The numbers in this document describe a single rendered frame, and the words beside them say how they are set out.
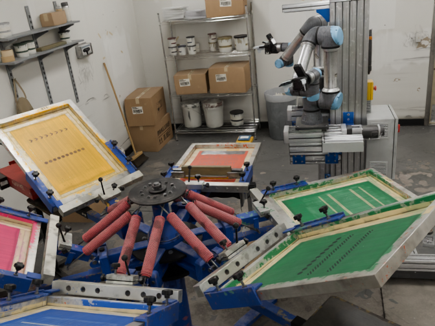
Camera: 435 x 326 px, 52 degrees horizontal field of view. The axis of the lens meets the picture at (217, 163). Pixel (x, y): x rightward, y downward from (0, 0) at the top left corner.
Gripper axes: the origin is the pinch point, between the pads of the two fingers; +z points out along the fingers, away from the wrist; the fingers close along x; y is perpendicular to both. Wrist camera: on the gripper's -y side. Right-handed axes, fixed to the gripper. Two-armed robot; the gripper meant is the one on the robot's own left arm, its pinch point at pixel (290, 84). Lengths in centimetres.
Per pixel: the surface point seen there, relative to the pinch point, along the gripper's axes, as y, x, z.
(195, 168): 52, 82, 3
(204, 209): 46, 24, 66
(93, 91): 13, 335, -124
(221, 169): 56, 65, -3
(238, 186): 59, 41, 13
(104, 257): 56, 60, 108
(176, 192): 33, 31, 75
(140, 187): 30, 53, 79
